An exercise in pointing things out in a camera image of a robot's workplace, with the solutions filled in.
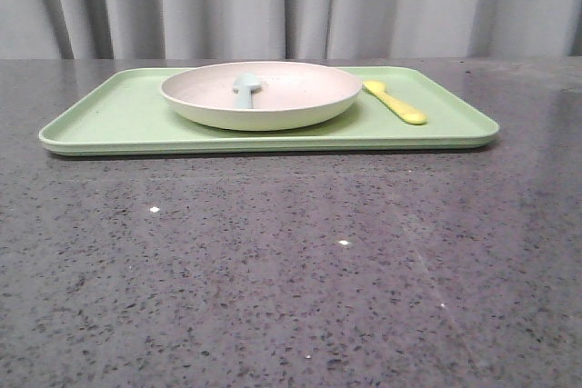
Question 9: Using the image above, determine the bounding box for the beige round plate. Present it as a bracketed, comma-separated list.
[160, 61, 362, 131]

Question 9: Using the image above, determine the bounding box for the light blue plastic spoon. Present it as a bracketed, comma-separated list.
[233, 73, 262, 109]

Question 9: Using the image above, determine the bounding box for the yellow plastic fork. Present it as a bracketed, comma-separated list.
[363, 80, 427, 125]

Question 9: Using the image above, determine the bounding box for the light green plastic tray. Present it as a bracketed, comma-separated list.
[39, 66, 499, 156]

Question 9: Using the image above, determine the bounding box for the grey pleated curtain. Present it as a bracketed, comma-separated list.
[1, 0, 581, 60]

